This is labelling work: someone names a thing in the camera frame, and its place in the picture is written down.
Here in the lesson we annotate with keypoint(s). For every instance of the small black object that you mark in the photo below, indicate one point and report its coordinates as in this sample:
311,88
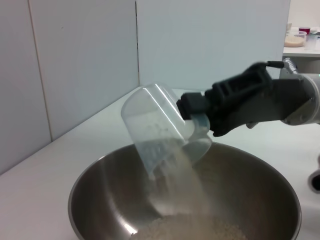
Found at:
316,33

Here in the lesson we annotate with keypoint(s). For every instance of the plastic tub with rice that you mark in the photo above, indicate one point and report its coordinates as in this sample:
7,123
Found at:
295,41

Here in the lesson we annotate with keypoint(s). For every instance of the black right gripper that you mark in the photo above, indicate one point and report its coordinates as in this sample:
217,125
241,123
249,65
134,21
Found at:
260,95

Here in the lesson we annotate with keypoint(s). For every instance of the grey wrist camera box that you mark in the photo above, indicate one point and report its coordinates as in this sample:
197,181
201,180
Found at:
290,97

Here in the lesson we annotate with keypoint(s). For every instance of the red plastic cup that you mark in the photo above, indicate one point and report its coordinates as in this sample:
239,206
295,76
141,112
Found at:
304,30

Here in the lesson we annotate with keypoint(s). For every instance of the stainless steel mixing bowl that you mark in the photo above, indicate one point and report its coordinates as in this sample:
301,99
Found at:
250,200

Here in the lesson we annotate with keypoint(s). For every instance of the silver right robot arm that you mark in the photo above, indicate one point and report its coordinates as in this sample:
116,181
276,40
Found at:
310,112

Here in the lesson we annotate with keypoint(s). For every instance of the clear plastic measuring cup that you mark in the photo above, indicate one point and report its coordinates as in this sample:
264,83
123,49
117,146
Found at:
150,120

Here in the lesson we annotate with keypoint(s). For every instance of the small clear plastic cup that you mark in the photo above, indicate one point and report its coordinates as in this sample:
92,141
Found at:
311,43

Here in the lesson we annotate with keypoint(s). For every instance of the white side table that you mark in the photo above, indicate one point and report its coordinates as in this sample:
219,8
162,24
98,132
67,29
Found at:
300,53

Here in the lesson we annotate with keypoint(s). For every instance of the dark robot torso part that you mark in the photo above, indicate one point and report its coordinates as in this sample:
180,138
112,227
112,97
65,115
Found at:
316,181

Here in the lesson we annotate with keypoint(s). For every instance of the white rice grains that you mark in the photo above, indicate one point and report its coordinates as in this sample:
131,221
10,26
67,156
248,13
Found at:
190,230

